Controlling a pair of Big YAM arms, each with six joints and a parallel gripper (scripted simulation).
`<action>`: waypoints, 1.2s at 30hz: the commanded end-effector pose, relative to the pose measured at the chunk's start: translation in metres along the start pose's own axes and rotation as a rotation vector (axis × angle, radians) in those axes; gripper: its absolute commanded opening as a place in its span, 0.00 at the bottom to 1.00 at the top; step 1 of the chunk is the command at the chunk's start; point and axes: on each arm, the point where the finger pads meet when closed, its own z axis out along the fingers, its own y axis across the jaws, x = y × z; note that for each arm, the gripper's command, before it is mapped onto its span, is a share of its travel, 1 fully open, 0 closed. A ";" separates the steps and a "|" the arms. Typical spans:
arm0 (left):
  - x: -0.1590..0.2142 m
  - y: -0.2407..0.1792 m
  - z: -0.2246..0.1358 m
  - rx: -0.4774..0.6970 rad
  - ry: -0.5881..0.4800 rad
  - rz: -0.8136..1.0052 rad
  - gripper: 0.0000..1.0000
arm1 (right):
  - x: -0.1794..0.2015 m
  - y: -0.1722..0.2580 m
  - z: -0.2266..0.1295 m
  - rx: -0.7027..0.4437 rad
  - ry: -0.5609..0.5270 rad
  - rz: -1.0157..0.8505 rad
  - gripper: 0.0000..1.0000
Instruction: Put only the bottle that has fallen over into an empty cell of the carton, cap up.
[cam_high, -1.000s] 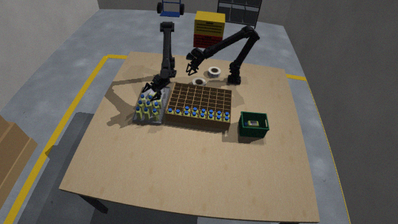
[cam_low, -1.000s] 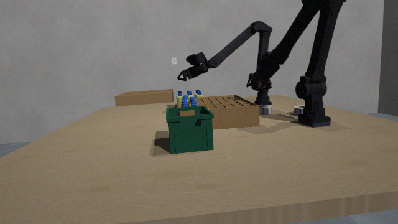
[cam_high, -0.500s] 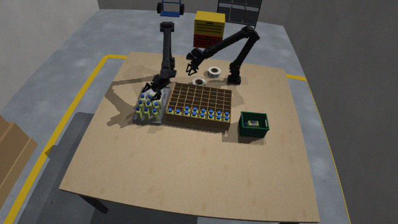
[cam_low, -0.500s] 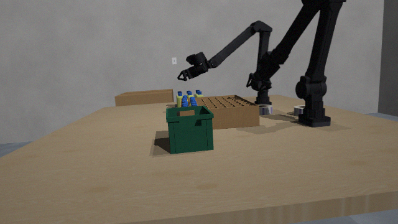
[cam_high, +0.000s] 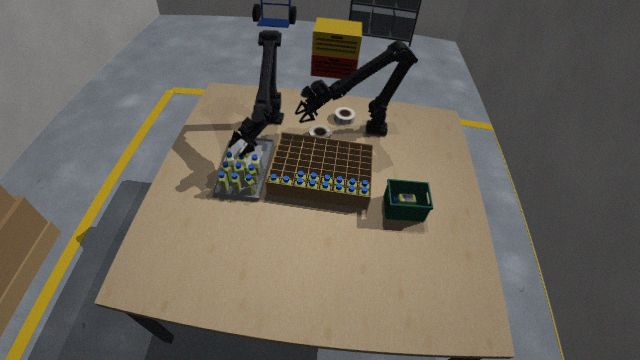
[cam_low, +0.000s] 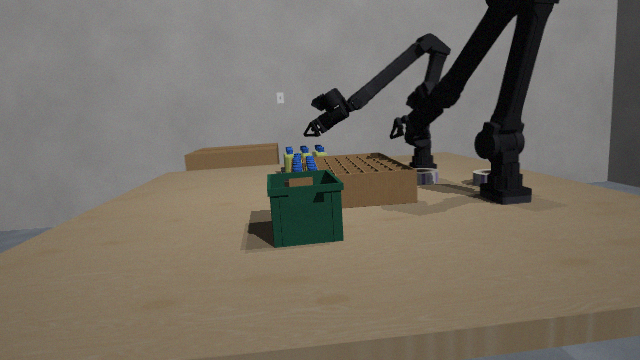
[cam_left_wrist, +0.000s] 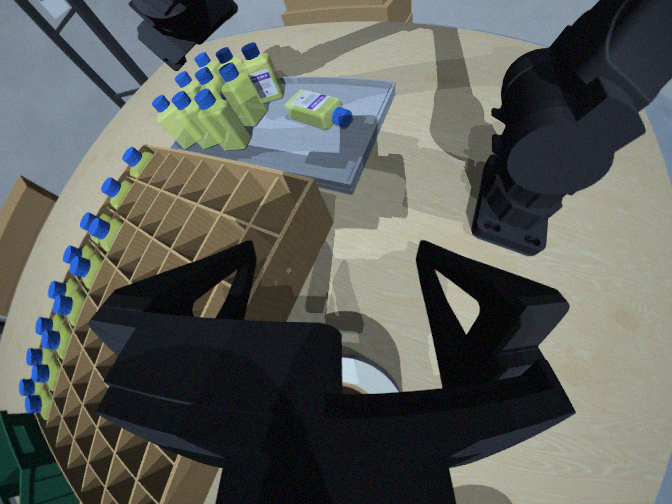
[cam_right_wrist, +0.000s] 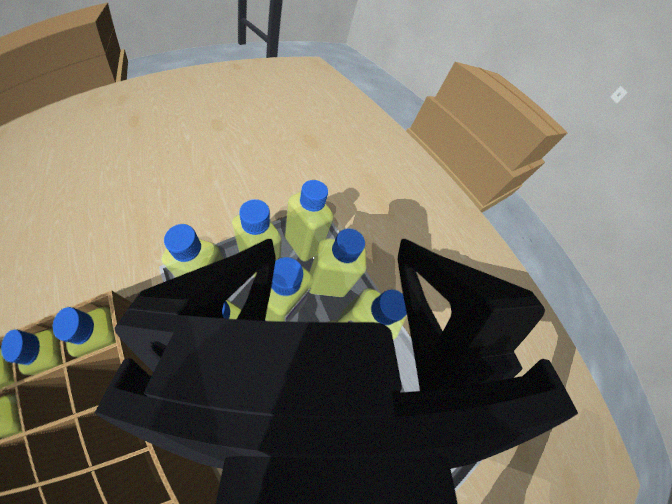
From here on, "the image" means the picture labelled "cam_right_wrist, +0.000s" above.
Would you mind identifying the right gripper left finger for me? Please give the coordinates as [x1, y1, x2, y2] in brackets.
[128, 239, 276, 320]

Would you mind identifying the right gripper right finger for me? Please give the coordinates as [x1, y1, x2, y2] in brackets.
[398, 239, 545, 391]

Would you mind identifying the tan cardboard carton with grid dividers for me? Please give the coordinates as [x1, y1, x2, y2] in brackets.
[0, 330, 220, 504]

